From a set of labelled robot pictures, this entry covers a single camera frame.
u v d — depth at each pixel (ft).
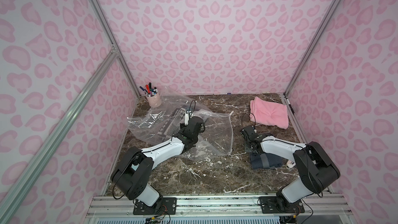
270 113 3.42
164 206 2.36
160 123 3.25
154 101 3.50
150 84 3.46
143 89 3.40
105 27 2.70
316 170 1.47
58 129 1.84
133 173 1.44
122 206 2.47
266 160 2.68
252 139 2.37
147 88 3.39
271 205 2.37
